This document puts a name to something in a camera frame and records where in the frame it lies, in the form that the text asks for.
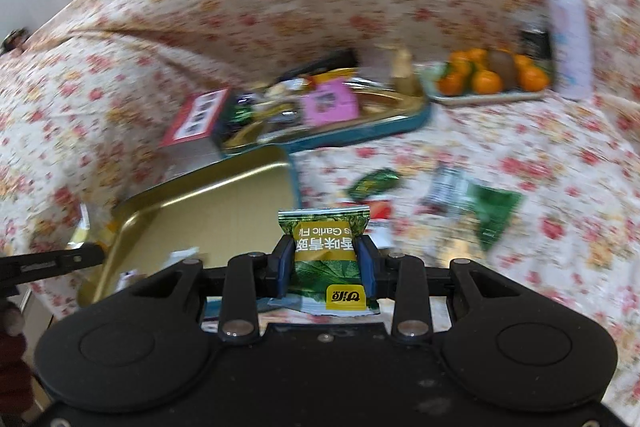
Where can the pale green fruit plate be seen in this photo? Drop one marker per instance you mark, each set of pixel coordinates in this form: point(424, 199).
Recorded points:
point(429, 73)

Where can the teal tin filled with snacks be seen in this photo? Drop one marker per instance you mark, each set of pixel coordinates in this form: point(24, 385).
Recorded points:
point(273, 116)

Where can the pink snack packet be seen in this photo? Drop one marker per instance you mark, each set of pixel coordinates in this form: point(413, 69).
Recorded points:
point(330, 103)

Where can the front middle mandarin orange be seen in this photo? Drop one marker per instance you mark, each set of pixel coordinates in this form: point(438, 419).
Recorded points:
point(485, 82)

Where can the floral sofa cover cloth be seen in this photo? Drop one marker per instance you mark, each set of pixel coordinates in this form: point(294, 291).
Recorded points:
point(84, 106)

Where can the purple rabbit thermos bottle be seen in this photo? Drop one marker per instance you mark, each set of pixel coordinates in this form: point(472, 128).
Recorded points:
point(571, 48)

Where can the empty gold tin tray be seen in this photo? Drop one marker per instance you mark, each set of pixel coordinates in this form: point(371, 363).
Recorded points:
point(216, 213)

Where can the green garlic snack packet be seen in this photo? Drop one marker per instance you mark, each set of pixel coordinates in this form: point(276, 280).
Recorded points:
point(327, 278)

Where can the small dark green candy packet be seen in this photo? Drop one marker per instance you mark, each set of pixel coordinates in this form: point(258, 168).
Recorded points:
point(373, 183)

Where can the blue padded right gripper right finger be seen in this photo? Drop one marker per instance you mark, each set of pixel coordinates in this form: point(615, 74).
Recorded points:
point(367, 258)

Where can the front left mandarin orange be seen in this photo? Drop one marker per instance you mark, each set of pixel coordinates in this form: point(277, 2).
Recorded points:
point(452, 84)

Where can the brown kiwi fruit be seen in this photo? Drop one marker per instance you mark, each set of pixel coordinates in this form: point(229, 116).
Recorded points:
point(502, 63)

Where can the red and white snack box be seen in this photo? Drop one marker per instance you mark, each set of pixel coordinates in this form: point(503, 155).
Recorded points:
point(197, 128)

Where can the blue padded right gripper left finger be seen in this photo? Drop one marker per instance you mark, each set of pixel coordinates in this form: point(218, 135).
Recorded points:
point(282, 263)

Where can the red and white snack packet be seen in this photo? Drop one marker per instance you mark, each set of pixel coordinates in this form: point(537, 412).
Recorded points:
point(380, 227)

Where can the front right mandarin orange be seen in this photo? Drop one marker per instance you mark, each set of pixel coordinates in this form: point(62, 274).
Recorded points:
point(532, 79)

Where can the white and green snack packet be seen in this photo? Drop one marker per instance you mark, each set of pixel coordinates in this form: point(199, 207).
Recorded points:
point(455, 194)

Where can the starbucks coffee can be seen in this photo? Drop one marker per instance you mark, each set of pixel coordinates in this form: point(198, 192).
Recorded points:
point(535, 42)

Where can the mandarin orange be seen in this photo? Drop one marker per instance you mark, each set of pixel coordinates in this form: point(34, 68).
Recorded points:
point(532, 79)
point(452, 84)
point(485, 82)

